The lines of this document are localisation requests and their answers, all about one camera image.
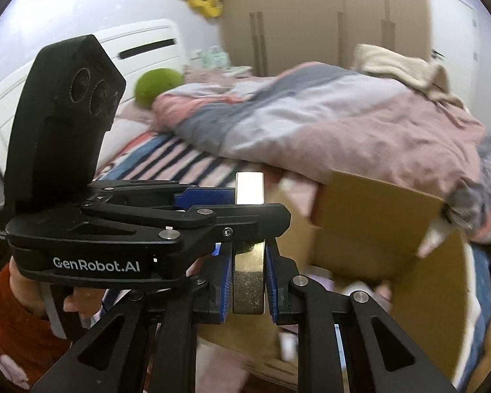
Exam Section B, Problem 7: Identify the person's left forearm red sleeve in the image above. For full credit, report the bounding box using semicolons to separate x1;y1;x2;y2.
0;264;72;391

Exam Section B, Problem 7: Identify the beige wooden wardrobe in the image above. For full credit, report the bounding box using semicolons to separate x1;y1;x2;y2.
210;0;434;78

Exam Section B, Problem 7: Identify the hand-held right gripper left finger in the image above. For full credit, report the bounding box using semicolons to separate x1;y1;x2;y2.
30;241;235;393

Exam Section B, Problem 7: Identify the pink grey quilt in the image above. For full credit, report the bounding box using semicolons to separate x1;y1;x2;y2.
151;62;491;244

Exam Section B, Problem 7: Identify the white bed headboard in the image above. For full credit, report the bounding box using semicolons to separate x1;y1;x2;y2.
0;18;187;148

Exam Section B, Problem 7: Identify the green round pillow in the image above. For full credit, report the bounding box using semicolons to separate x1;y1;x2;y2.
134;69;184;109

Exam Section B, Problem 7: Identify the person's left hand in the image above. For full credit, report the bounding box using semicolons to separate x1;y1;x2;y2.
8;258;107;330

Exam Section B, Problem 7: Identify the slim gold box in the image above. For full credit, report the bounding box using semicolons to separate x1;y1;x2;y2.
231;172;267;316

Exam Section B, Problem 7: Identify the cream fleece blanket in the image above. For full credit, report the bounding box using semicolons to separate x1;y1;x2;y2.
352;44;465;109

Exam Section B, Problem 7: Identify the brown cardboard box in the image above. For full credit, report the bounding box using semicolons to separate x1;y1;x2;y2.
196;170;481;391

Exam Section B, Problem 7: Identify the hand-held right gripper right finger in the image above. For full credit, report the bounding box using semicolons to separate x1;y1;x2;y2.
265;239;459;393

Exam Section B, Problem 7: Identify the white door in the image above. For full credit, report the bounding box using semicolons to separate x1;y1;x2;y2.
423;0;479;91

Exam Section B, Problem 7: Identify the mint green bag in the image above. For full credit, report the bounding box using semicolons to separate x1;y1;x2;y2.
198;47;230;70

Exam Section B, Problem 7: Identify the pink bed sheet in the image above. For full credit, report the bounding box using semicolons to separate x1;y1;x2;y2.
102;106;156;164

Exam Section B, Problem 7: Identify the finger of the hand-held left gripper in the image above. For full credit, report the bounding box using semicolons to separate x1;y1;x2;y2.
82;202;292;252
88;179;236;209

